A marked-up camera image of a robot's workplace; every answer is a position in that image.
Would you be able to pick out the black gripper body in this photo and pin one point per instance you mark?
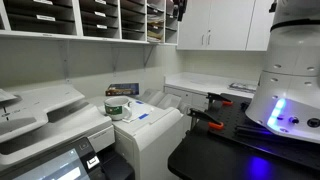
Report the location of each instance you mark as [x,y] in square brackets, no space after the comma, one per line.
[181,8]

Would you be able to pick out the white mug with green band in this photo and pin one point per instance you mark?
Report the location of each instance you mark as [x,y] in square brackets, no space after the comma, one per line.
[116,108]

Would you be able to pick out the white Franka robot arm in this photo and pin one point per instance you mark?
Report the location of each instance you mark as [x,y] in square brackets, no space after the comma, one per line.
[293,83]

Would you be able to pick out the stack of papers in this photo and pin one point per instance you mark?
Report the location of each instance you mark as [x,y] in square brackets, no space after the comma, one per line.
[155,28]

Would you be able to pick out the white sorter label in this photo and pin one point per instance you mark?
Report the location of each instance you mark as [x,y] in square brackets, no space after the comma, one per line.
[100,14]
[45,18]
[43,1]
[101,26]

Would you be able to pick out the white counter base cabinet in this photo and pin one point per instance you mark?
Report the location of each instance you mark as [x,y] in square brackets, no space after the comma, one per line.
[193,90]

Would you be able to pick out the black clamp with orange tips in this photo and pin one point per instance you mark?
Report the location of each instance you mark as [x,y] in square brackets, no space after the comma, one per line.
[203,116]
[216,97]

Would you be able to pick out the small box on counter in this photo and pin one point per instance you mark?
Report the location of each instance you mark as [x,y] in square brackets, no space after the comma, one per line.
[122,88]

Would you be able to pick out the blue tape strip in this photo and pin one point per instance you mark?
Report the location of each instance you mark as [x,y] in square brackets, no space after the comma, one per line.
[143,116]
[139,102]

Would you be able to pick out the white paper sheet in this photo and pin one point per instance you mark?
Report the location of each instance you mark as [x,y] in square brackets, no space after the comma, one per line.
[140,110]

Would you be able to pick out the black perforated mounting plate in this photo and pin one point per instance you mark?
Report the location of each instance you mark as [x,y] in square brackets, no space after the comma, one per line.
[233,120]

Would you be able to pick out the small white printer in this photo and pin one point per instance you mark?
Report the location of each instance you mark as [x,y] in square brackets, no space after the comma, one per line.
[150,133]

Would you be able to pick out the large white multifunction printer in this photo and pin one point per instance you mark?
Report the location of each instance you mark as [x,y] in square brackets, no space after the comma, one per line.
[50,116]

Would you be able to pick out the printer touch screen panel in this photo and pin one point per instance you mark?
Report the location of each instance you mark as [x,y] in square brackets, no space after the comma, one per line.
[56,166]

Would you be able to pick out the white upper wall cabinet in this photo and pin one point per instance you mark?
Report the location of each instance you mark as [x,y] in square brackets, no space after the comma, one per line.
[226,23]

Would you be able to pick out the white shelf bracket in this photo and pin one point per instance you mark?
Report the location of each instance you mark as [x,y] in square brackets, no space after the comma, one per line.
[66,60]
[147,55]
[115,58]

